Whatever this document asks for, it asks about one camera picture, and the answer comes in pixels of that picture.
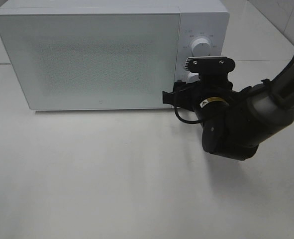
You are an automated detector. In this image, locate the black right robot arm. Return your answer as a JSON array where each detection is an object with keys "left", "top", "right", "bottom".
[{"left": 162, "top": 55, "right": 294, "bottom": 161}]

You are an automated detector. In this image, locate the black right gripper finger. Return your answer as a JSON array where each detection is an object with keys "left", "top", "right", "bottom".
[
  {"left": 162, "top": 81, "right": 187, "bottom": 107},
  {"left": 184, "top": 56, "right": 235, "bottom": 74}
]

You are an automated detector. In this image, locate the white microwave door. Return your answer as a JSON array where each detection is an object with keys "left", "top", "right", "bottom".
[{"left": 0, "top": 14, "right": 180, "bottom": 111}]

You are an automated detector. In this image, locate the white microwave oven body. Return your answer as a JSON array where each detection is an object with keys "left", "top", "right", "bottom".
[{"left": 0, "top": 0, "right": 230, "bottom": 112}]

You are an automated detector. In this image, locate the white round knob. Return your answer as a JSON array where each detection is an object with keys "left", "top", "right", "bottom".
[
  {"left": 191, "top": 36, "right": 211, "bottom": 57},
  {"left": 186, "top": 72, "right": 199, "bottom": 83}
]

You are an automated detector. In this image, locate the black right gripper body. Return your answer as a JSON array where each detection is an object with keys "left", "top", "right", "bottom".
[{"left": 181, "top": 74, "right": 236, "bottom": 120}]

